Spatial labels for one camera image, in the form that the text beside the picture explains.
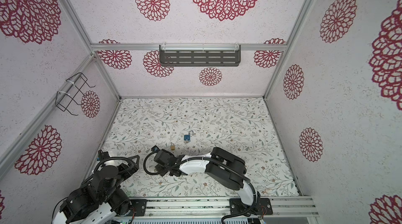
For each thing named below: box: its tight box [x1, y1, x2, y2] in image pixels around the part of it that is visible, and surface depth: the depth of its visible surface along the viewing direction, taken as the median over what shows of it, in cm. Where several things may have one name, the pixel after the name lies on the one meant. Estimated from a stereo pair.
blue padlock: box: [183, 134, 192, 141], surface depth 99 cm
